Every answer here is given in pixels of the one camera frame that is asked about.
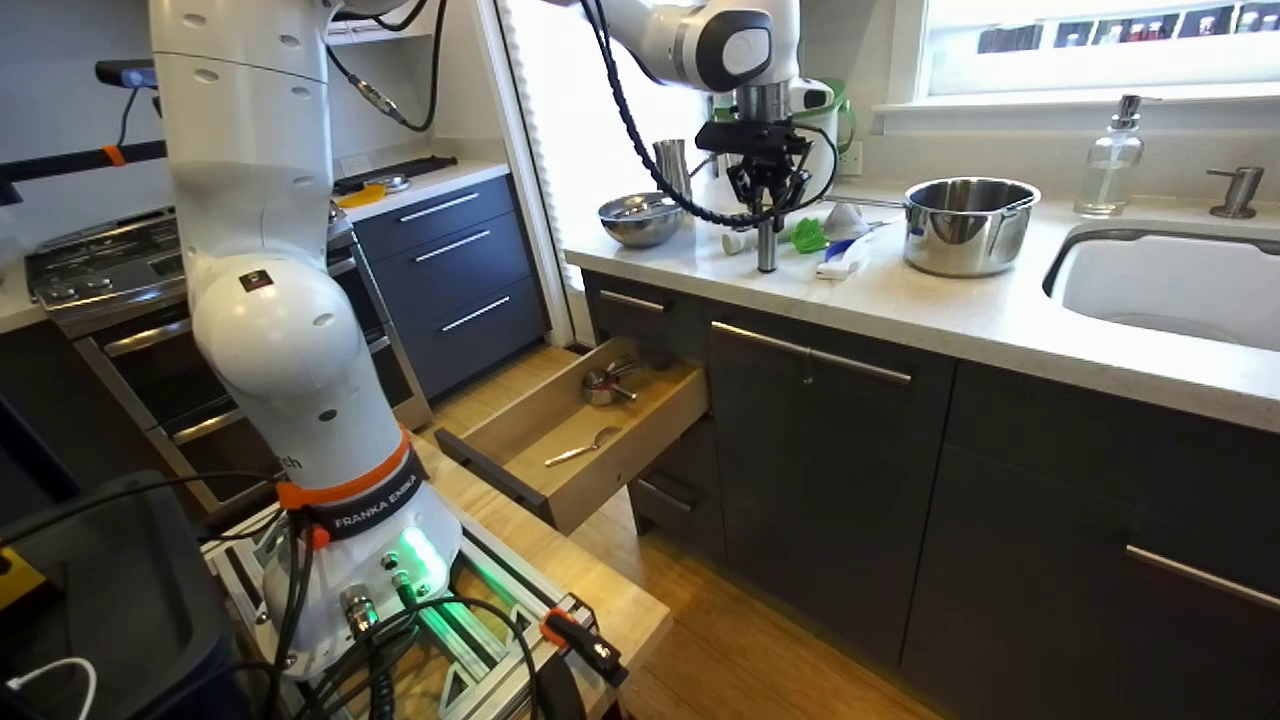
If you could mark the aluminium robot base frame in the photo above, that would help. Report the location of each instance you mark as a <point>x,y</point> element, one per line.
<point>485,637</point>

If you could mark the chrome sink faucet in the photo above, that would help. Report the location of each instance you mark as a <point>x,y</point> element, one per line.
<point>1242,191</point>

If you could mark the silver cylindrical object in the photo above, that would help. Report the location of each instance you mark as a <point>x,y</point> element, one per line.
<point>765,244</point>

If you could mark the white canister green lid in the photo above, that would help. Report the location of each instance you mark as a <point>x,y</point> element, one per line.
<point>835,124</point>

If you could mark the white kitchen sink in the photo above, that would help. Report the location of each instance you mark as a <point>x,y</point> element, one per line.
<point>1178,280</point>

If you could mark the silver metal bowl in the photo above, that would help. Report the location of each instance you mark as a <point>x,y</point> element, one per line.
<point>641,218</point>

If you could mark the silver pot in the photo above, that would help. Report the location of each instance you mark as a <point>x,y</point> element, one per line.
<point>966,224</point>

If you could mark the green plastic item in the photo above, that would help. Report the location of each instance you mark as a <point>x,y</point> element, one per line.
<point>809,239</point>

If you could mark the metal measuring cups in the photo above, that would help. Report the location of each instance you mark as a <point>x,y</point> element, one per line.
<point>604,386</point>

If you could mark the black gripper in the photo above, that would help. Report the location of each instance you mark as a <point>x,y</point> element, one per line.
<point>737,128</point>

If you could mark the open wooden drawer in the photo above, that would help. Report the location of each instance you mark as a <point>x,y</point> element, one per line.
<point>508,451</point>

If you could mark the white toothpaste tube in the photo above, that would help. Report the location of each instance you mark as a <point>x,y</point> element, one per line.
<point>844,254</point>

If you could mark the clear soap pump bottle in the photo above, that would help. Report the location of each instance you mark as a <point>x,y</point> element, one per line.
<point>1112,163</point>

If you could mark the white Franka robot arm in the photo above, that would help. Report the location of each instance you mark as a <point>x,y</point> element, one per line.
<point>250,154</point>

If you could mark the stove range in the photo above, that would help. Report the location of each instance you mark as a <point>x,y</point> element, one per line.
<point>119,293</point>

